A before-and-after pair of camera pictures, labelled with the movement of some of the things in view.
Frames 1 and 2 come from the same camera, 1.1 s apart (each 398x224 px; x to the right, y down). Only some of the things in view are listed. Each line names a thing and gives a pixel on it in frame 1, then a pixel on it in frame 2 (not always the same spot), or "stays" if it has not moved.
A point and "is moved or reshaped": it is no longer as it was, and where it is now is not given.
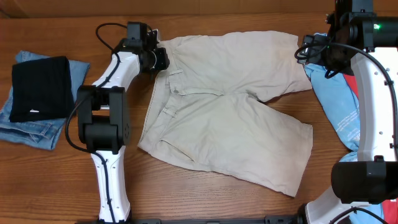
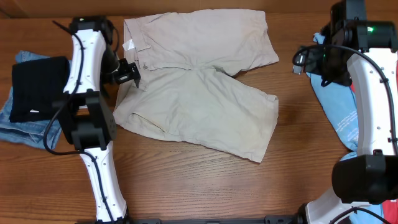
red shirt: x=390 y=210 stays
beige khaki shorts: x=206 y=110 is moved or reshaped
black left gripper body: x=157 y=59 → x=109 y=66
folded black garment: x=41 y=90 stays
